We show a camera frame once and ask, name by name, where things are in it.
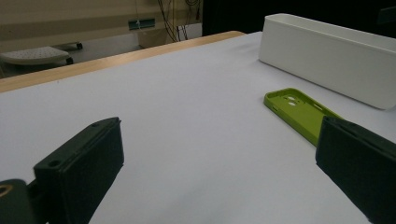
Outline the bundle of dark cables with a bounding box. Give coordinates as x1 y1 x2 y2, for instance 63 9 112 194
157 0 204 43

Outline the green phone case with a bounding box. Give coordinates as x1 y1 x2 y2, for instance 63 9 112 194
263 87 344 147

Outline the white perforated wheeled platform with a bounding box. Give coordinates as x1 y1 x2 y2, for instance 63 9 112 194
0 46 75 66

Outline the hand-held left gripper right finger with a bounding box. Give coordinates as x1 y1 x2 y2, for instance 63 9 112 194
315 116 396 224

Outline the grey wheeled stand base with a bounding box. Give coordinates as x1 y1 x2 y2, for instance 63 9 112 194
52 41 84 50

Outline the white rectangular storage box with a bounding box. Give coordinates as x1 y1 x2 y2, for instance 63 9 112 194
258 12 396 110

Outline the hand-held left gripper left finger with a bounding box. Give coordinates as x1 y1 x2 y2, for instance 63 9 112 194
33 117 125 224

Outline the green wall strip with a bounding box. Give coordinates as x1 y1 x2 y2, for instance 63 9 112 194
128 18 156 31

